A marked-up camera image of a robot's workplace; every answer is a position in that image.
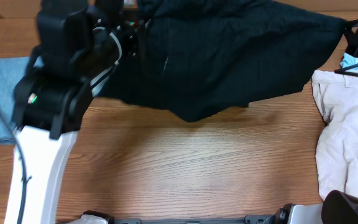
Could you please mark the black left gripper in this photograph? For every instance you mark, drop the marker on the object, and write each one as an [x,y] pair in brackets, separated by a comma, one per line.
[134,23]

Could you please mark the black shorts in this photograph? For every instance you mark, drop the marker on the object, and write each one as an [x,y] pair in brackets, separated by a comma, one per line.
[202,57]

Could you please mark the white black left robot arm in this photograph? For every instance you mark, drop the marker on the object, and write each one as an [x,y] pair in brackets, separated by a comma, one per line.
[81,45]

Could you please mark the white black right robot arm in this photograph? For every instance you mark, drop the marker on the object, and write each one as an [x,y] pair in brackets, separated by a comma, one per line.
[337,207]

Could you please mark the light blue crumpled cloth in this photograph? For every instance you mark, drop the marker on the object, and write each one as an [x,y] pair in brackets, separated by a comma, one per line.
[348,61]

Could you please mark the light pink garment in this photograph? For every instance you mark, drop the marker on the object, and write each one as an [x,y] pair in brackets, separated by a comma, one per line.
[336,97]

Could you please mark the folded blue denim cloth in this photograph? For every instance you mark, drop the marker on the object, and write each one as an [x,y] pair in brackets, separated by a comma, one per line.
[11,72]

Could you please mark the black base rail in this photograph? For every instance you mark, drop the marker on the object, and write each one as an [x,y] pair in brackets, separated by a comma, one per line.
[92,217]

